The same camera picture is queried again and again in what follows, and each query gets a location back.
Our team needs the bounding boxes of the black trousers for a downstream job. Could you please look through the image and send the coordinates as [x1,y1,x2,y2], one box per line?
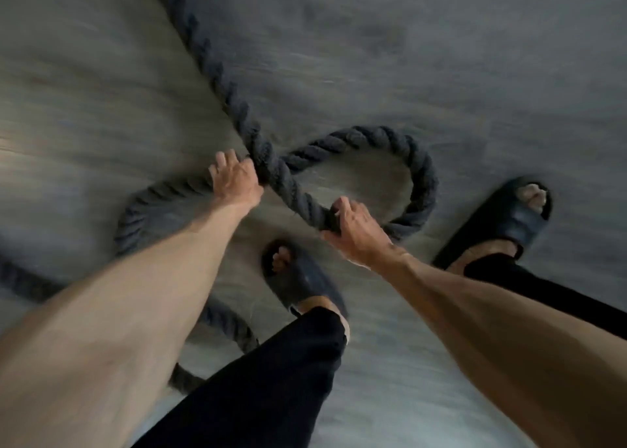
[131,254,627,448]

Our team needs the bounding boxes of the person's left hand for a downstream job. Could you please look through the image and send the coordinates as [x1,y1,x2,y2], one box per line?
[209,149,265,212]

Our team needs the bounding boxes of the person's right hand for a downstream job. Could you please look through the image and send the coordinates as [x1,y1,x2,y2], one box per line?
[321,196,400,270]

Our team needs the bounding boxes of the person's left forearm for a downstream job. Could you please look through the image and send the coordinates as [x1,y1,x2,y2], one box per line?
[0,202,255,448]

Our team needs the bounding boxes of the black slide sandal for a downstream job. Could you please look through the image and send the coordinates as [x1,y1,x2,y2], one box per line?
[261,238,349,322]
[432,177,554,271]

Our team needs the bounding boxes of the person's right forearm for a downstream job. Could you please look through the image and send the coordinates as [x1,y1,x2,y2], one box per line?
[370,249,627,448]

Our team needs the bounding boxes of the thick black braided rope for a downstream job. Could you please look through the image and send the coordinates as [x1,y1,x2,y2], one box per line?
[0,0,439,395]

